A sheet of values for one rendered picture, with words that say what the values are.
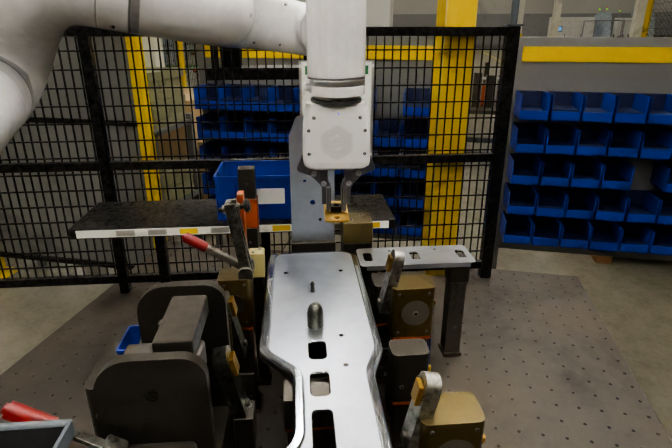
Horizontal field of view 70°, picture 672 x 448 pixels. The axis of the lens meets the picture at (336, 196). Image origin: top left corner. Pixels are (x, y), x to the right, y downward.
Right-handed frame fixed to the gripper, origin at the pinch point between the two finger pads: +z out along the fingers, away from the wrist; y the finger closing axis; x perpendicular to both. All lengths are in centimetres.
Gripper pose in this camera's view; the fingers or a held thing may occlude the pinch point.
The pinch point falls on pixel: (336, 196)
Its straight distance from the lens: 76.1
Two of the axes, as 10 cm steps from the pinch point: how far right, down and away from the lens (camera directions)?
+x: -0.5, -3.5, 9.4
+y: 10.0, -0.2, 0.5
